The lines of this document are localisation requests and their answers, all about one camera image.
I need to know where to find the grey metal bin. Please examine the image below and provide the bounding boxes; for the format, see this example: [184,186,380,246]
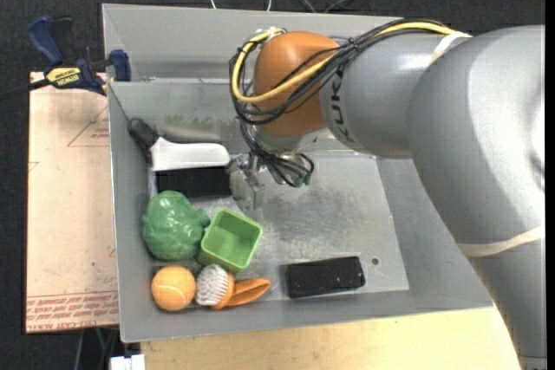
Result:
[101,3,496,344]

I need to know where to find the green square plastic cup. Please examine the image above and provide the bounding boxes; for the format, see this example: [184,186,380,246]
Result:
[196,207,264,275]

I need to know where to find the orange scrub brush, white bristles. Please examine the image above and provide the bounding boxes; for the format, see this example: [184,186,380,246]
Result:
[194,263,272,311]

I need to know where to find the white hand brush, black bristles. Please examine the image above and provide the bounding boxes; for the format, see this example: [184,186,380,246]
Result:
[127,117,232,198]

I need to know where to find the green toy lettuce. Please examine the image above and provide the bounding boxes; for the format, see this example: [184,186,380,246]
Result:
[140,190,212,263]

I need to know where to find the brown cardboard board, red print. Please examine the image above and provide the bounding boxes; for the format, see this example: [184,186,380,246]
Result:
[25,71,121,335]

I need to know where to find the orange tennis ball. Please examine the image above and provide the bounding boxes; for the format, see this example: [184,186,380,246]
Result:
[150,264,198,313]

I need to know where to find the dark flat block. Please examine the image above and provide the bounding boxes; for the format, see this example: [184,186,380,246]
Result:
[283,256,367,300]

